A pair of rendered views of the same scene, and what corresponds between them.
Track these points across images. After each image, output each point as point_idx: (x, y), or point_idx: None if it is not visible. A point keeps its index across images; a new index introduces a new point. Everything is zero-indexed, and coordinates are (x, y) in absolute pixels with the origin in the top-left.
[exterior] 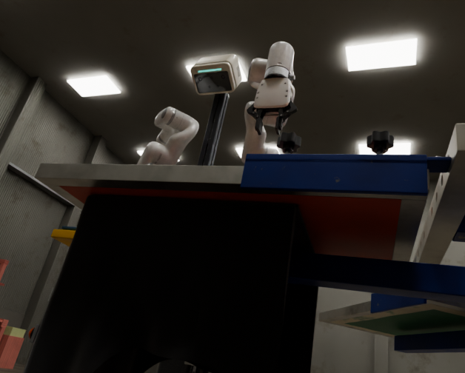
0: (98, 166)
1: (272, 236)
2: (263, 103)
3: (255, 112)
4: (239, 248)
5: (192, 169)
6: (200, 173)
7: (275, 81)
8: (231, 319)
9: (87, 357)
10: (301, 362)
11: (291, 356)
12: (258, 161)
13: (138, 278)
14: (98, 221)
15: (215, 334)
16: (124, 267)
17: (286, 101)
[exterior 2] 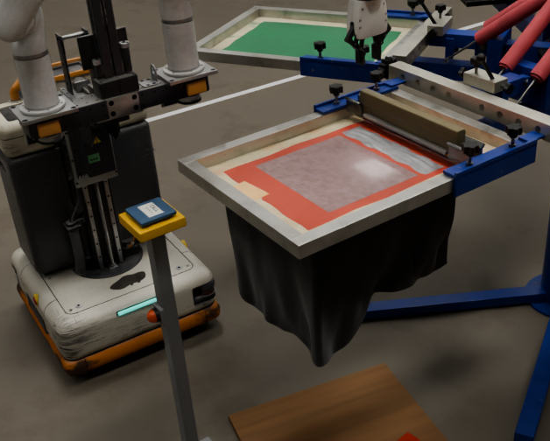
0: (353, 224)
1: (447, 199)
2: (367, 34)
3: (356, 43)
4: (430, 215)
5: (421, 195)
6: (427, 196)
7: (375, 4)
8: (430, 253)
9: (356, 319)
10: None
11: None
12: (463, 176)
13: (373, 264)
14: (334, 248)
15: (423, 264)
16: (362, 264)
17: (386, 26)
